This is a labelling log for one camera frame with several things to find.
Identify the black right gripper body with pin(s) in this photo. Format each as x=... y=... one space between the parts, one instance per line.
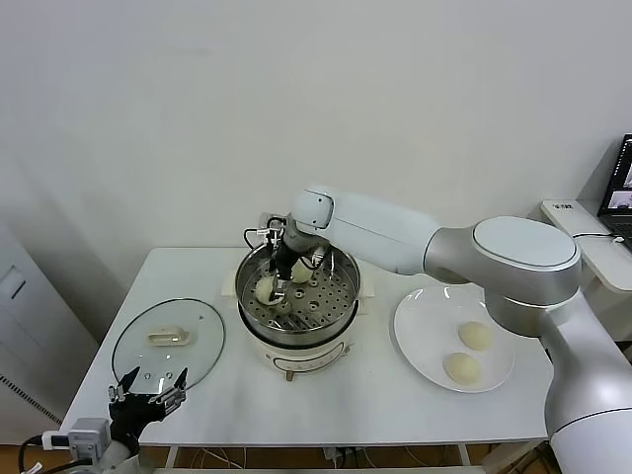
x=285 y=261

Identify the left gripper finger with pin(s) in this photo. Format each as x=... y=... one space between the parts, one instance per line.
x=123 y=386
x=173 y=395

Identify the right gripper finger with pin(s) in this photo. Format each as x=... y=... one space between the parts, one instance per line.
x=316 y=258
x=279 y=290

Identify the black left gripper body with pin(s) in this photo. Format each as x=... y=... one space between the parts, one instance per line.
x=133 y=412

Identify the white steamed baozi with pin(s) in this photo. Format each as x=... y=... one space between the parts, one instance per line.
x=303 y=272
x=461 y=368
x=262 y=291
x=475 y=336

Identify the glass pot lid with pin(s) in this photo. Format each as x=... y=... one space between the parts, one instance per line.
x=192 y=345

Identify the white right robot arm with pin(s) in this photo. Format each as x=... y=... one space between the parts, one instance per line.
x=518 y=257

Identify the stainless steel steamer basket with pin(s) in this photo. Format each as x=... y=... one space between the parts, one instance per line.
x=326 y=296

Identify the white table leg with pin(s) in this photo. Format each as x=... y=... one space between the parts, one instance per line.
x=462 y=455
x=173 y=456

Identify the white cabinet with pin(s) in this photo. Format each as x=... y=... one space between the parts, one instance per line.
x=29 y=321

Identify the white round plate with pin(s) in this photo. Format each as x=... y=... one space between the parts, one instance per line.
x=424 y=336

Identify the white power strip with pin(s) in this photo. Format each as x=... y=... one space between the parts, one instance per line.
x=340 y=455

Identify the black laptop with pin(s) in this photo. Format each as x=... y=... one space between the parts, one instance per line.
x=619 y=187

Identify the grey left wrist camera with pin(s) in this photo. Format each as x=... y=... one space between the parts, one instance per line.
x=89 y=437

